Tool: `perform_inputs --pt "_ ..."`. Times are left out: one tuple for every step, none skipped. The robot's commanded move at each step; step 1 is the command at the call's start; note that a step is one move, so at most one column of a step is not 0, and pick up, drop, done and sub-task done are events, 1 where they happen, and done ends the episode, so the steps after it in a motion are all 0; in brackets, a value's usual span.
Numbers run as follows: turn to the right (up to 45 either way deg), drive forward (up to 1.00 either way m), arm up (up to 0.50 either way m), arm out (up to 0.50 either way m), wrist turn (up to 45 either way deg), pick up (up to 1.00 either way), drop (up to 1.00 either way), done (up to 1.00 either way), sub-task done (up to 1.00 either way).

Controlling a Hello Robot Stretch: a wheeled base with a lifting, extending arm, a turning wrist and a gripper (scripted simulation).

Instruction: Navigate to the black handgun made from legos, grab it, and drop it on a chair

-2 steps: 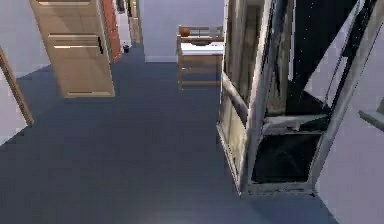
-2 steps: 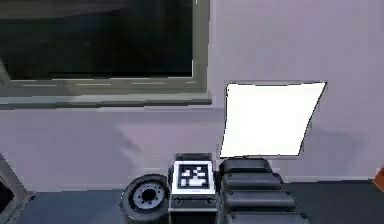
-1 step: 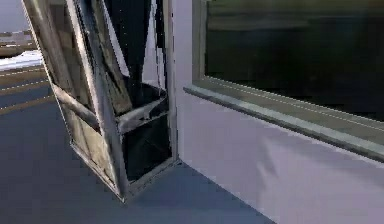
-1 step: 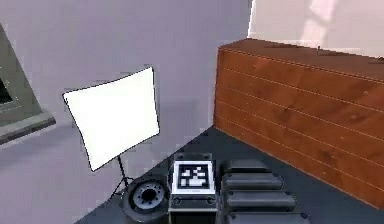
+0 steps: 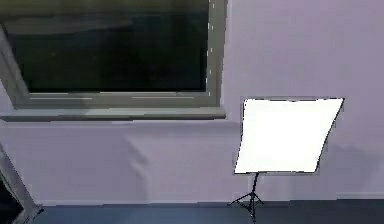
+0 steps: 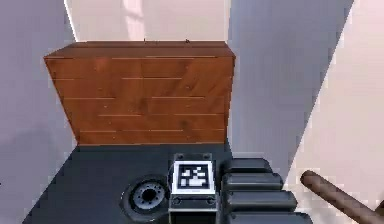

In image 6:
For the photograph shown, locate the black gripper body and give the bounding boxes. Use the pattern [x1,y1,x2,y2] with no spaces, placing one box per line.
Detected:
[120,175,171,224]

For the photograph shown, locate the brown wooden chest of drawers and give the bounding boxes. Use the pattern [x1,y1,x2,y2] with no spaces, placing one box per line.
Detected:
[43,39,237,147]

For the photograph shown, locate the brown wooden bar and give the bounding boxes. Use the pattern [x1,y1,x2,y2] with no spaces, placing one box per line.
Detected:
[300,170,384,224]

